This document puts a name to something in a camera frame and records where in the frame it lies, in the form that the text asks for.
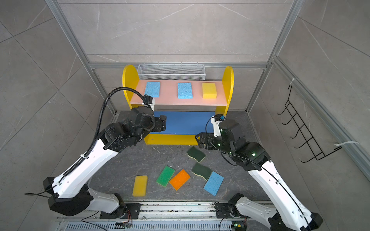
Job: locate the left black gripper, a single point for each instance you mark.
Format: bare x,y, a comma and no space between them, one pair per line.
159,122

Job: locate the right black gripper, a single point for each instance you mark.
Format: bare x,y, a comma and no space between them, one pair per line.
210,136

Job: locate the dark green sponge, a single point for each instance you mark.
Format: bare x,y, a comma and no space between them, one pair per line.
202,171
196,154

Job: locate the blue sponge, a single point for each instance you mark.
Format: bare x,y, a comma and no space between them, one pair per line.
153,89
213,183
184,90

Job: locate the yellow sponge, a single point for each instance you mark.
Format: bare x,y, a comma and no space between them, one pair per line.
209,91
140,186

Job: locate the bright green sponge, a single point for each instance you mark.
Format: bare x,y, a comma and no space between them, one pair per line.
165,176

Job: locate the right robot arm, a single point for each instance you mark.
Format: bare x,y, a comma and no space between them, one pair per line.
288,213

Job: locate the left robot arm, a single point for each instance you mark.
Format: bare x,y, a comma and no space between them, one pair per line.
70,194

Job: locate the yellow shelf pink blue boards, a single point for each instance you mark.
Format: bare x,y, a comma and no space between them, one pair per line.
183,126

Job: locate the orange sponge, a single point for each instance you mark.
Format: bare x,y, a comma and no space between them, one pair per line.
179,180

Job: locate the metal mesh basket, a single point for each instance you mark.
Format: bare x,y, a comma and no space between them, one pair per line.
192,72

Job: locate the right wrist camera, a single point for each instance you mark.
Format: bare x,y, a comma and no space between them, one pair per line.
216,120

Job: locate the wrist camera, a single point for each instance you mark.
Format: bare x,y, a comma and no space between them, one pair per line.
149,102
216,120

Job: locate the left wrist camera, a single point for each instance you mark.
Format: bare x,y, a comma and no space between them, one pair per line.
149,102

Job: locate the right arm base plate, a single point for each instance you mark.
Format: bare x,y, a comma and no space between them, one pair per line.
225,210

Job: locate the aluminium mounting rail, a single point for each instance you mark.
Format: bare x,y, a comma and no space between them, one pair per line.
161,216

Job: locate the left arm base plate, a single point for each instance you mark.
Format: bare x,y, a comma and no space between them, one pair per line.
130,210

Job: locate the black wire hook rack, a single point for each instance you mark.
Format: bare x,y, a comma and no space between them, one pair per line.
303,131

